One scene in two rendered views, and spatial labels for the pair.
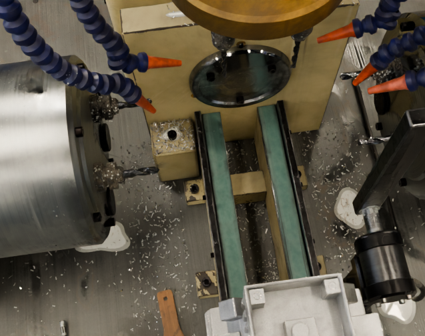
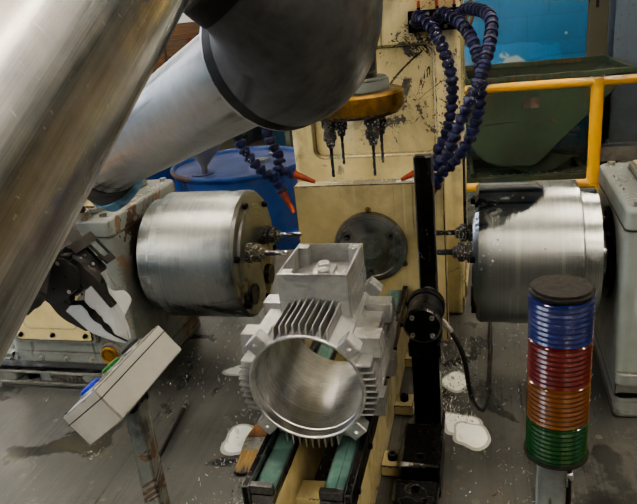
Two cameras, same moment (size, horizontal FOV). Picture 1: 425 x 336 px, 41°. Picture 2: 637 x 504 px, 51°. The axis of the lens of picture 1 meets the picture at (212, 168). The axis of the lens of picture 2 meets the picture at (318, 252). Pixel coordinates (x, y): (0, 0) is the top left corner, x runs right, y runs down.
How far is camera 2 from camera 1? 0.89 m
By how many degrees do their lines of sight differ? 48
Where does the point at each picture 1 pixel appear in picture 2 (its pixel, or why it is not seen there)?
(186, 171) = not seen: hidden behind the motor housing
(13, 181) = (198, 218)
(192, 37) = (335, 197)
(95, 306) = (216, 401)
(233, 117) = not seen: hidden behind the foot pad
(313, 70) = not seen: hidden behind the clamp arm
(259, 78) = (383, 248)
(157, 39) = (314, 196)
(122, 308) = (236, 405)
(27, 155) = (211, 207)
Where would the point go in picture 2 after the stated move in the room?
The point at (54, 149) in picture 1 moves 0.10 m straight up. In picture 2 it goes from (227, 205) to (219, 152)
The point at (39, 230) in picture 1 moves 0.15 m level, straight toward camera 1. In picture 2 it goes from (199, 254) to (226, 281)
